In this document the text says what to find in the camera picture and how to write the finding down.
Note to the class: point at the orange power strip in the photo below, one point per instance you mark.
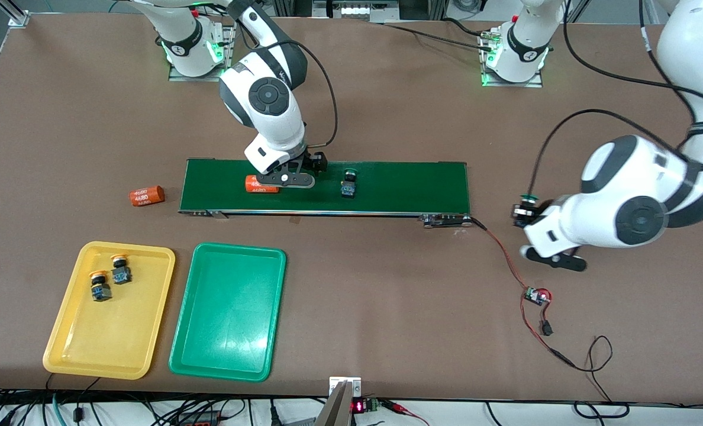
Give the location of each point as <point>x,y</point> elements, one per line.
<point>200,420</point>

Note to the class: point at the green conveyor belt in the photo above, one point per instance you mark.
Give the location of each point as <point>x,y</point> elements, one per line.
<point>416,189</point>

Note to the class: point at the white framed light unit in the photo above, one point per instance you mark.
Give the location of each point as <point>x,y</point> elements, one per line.
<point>354,10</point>

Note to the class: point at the aluminium camera bracket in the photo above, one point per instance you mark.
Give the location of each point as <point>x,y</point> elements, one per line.
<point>337,408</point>

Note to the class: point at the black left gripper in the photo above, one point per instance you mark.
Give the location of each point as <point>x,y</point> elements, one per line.
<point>542,210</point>

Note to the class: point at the green push button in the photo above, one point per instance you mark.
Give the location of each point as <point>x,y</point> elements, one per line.
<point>528,196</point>
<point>349,184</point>

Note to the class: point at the aluminium corner profile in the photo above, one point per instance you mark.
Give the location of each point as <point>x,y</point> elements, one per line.
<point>19,18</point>

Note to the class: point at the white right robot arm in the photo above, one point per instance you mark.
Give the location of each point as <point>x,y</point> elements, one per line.
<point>280,118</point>

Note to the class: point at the red clip lead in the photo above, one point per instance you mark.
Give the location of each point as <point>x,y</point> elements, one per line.
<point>396,406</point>

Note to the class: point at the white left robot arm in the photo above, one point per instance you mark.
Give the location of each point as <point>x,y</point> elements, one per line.
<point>594,219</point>

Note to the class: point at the aluminium base plate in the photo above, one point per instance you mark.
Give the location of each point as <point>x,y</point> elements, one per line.
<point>180,77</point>
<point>508,84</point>

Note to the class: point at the red digit display module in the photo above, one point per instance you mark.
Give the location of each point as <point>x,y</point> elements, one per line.
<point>358,406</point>

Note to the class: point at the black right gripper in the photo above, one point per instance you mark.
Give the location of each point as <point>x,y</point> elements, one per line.
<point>314,161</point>

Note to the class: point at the small black plug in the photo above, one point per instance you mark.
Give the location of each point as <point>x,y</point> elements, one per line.
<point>546,328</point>

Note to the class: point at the orange printed cylinder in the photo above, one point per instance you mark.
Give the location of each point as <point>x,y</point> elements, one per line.
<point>252,184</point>
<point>148,195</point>

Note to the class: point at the small green circuit board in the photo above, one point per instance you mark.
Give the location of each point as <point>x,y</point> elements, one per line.
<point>538,295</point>

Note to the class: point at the green plastic tray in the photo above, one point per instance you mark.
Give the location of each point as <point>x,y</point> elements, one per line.
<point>227,319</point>

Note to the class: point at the yellow push button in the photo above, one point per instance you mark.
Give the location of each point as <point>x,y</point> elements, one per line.
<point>121,272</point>
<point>99,289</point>

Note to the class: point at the yellow plastic tray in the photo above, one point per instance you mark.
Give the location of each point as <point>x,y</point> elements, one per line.
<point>115,343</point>

